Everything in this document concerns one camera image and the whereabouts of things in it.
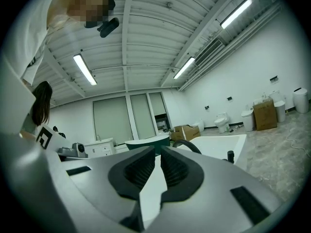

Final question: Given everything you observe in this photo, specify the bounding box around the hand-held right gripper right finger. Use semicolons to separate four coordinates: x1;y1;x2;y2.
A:
148;146;290;233

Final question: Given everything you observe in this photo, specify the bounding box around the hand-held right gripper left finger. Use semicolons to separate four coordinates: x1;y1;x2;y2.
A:
41;146;156;233

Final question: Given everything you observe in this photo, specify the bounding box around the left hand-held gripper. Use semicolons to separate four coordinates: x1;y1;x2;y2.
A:
0;56;88;162

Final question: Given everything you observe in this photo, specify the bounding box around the white bathtub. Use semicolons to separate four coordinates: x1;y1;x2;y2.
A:
170;134;248;172

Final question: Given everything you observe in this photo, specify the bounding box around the dark green bathtub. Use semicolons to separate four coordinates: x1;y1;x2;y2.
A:
124;134;171;153

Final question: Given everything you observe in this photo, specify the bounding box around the white cabinet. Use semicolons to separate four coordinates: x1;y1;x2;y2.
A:
84;137;116;158

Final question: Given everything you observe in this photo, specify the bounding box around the black gooseneck faucet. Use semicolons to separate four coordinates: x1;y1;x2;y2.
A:
173;139;203;155

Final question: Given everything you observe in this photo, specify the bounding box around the frosted glass window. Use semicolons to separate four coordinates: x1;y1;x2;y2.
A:
92;92;169;146

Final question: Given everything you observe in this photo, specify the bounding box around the large open cardboard box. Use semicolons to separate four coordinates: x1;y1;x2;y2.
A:
181;124;201;142

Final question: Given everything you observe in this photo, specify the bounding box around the white toilet with tank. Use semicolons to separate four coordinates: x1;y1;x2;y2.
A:
213;112;230;134

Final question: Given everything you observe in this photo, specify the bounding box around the small cardboard box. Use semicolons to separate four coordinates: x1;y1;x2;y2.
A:
170;126;186;142

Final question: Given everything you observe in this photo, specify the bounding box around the white smart toilet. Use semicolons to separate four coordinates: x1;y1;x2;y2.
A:
292;87;310;114
241;109;255;132
274;100;286;123

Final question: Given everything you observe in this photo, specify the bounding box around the long ceiling light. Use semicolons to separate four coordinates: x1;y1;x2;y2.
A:
220;0;253;30
72;53;98;86
173;56;196;80

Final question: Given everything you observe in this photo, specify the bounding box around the dark shelf unit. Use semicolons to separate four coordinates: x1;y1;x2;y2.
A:
154;114;170;132

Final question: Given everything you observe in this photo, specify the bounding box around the tall cardboard box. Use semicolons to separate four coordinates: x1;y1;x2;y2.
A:
253;98;278;132

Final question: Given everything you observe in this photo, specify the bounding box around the person's white shirt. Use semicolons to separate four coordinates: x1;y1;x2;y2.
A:
6;0;82;87

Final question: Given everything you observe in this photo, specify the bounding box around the ceiling air vent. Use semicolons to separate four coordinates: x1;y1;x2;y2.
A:
194;38;225;67

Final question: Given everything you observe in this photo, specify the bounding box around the person's head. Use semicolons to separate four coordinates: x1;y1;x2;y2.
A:
47;0;116;29

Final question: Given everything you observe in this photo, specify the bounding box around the white cable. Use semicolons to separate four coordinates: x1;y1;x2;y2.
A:
285;129;311;153

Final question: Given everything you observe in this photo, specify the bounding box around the black head-worn camera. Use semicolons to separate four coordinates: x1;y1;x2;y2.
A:
83;17;121;39

